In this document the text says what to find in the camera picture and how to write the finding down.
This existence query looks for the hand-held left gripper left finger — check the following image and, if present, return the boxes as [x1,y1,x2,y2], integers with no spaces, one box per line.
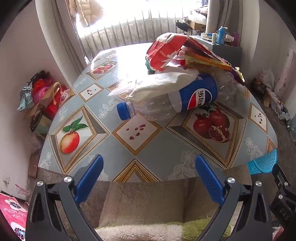
[25,154,104,241]

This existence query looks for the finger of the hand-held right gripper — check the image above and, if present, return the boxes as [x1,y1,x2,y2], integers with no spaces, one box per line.
[272,163,291,201]

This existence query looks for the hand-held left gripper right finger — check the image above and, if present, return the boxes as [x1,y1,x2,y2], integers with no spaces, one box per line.
[195,155,273,241]

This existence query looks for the blue plastic basket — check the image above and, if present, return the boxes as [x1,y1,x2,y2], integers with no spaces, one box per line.
[247,149,278,175]

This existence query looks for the blue label plastic cola bottle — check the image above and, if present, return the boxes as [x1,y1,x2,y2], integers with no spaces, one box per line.
[117,73,219,121]

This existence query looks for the clear plastic bottle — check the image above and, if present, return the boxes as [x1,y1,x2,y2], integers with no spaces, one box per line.
[208,70,237,102]

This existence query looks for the purple wrapper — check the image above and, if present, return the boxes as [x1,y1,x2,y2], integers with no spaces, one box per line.
[231,67,245,86]

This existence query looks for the green plastic bag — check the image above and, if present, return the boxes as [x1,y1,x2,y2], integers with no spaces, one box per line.
[145,57,155,73]

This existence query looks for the red and white plastic bag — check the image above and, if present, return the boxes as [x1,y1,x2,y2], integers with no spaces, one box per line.
[146,32,208,72]

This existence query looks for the pink paper bag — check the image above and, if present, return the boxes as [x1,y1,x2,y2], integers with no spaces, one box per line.
[273,227,285,241]

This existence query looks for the fruit print tablecloth table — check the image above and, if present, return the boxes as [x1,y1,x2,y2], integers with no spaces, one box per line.
[38,42,278,182]

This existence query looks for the round tin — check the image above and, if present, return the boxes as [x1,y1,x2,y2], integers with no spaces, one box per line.
[30,109,52,135]

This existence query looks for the cardboard scraps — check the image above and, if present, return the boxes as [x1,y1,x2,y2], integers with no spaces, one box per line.
[251,79,273,107]

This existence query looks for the pink floral bag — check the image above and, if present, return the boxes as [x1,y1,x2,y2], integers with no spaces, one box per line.
[0,192,29,241]

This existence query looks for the patterned cloth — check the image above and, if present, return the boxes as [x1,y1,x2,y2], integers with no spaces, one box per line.
[17,86,35,112]

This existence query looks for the colourful clothes pile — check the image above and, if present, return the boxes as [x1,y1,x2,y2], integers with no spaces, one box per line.
[31,71,52,102]

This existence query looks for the floral wallpaper roll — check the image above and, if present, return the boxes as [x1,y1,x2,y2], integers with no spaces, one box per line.
[274,49,296,98]

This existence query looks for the grey cabinet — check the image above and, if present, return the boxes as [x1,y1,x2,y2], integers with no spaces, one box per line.
[190,35,242,67]

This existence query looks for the blue spray bottle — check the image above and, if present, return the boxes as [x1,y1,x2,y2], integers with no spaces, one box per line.
[217,26,228,45]

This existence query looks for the beige curtain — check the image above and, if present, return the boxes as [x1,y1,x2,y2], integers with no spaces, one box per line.
[206,0,243,34]
[52,0,86,67]

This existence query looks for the metal balcony railing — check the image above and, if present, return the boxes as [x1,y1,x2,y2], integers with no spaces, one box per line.
[77,10,185,56]

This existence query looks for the cardboard box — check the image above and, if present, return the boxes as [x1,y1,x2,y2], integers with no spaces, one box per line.
[185,20,207,32]

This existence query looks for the beige puffer jacket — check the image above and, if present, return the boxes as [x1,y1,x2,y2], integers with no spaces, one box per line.
[68,0,104,27]

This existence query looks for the floor cables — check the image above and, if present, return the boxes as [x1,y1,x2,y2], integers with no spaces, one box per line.
[275,102,292,121]

